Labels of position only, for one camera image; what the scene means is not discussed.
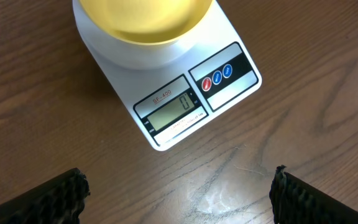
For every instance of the pale yellow plastic bowl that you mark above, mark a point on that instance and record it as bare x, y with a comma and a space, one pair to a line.
146, 22

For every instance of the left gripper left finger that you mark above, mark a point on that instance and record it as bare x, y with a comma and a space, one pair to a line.
59, 200

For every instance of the white digital kitchen scale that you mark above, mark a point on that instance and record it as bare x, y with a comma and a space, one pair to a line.
173, 90

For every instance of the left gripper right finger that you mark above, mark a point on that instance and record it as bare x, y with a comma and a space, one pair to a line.
296, 202

